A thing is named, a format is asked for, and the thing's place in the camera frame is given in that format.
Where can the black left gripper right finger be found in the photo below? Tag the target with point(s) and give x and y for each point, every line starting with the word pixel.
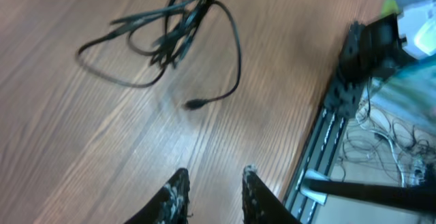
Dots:
pixel 260 205

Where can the blue green patterned cloth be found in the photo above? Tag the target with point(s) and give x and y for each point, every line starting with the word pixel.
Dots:
pixel 410 94

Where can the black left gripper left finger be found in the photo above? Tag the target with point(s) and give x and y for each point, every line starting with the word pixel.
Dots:
pixel 169 205

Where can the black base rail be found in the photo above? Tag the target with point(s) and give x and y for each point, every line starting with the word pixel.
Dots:
pixel 369 51

